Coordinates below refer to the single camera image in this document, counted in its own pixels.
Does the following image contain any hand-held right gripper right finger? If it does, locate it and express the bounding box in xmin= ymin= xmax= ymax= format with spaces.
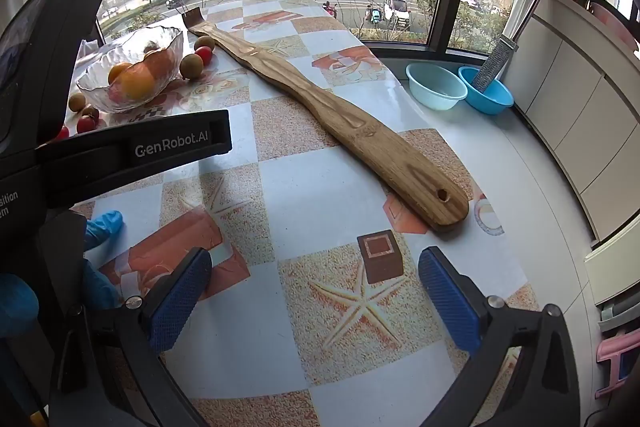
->
xmin=418 ymin=246 xmax=601 ymax=427

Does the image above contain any clear glass bowl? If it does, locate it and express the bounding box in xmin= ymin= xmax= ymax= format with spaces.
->
xmin=76 ymin=26 xmax=185 ymax=114

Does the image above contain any person's left hand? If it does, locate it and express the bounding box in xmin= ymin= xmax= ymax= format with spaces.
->
xmin=82 ymin=209 xmax=124 ymax=311

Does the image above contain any pink plastic stool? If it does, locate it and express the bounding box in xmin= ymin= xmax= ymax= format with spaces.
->
xmin=595 ymin=329 xmax=640 ymax=400

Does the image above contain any light blue plastic basin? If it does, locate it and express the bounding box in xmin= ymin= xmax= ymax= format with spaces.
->
xmin=405 ymin=63 xmax=468 ymax=111

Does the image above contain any orange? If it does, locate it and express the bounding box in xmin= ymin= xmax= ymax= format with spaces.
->
xmin=120 ymin=66 xmax=156 ymax=102
xmin=107 ymin=62 xmax=132 ymax=85

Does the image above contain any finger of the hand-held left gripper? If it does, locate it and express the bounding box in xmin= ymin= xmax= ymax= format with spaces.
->
xmin=47 ymin=108 xmax=232 ymax=208

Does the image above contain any metal grater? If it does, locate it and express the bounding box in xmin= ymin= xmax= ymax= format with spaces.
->
xmin=472 ymin=34 xmax=516 ymax=94

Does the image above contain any white cabinet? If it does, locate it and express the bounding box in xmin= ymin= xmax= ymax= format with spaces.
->
xmin=500 ymin=0 xmax=640 ymax=248

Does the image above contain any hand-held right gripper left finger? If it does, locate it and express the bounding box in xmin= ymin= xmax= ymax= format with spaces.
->
xmin=47 ymin=247 xmax=214 ymax=427

